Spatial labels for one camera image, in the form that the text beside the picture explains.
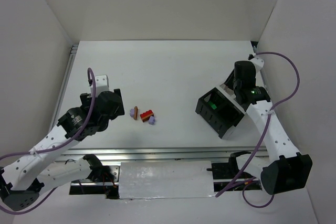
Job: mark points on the lavender lego brick front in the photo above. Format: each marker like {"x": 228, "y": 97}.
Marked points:
{"x": 152, "y": 120}

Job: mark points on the black compartment container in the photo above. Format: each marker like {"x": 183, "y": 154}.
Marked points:
{"x": 229, "y": 119}

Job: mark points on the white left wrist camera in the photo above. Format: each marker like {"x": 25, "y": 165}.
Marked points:
{"x": 102, "y": 84}

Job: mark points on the white taped cover sheet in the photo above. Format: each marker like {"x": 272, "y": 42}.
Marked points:
{"x": 165, "y": 180}

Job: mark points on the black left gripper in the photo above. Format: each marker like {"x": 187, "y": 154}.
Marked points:
{"x": 118, "y": 102}

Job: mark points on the brown flat lego plate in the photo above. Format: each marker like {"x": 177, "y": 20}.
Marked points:
{"x": 135, "y": 113}

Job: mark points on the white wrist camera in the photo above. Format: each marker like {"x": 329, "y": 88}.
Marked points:
{"x": 257, "y": 62}
{"x": 102, "y": 84}

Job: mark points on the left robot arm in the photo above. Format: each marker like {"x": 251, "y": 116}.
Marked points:
{"x": 33, "y": 174}

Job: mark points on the aluminium right rail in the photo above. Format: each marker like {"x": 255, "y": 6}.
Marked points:
{"x": 260, "y": 76}

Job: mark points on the red brown lego brick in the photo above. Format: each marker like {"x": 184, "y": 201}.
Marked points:
{"x": 145, "y": 116}

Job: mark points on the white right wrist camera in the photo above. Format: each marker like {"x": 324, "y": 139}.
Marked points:
{"x": 257, "y": 62}

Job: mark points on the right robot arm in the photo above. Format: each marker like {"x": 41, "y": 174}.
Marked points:
{"x": 287, "y": 169}

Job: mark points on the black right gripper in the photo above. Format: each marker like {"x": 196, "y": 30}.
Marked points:
{"x": 219, "y": 112}

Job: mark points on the aluminium front rail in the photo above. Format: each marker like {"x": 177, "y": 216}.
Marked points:
{"x": 155, "y": 154}

